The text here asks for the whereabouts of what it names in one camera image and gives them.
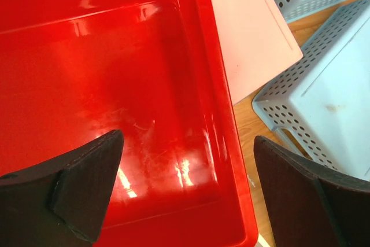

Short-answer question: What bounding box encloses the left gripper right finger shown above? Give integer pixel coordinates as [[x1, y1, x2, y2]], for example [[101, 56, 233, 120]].
[[253, 136, 369, 246]]

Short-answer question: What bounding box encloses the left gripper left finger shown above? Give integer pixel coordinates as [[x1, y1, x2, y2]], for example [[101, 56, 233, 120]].
[[1, 130, 124, 246]]

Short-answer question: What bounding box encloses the red tray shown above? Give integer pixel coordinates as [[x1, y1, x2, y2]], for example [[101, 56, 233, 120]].
[[1, 0, 258, 246]]

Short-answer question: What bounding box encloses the pink perforated basket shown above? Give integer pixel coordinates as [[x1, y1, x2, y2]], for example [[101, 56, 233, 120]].
[[212, 0, 302, 104]]

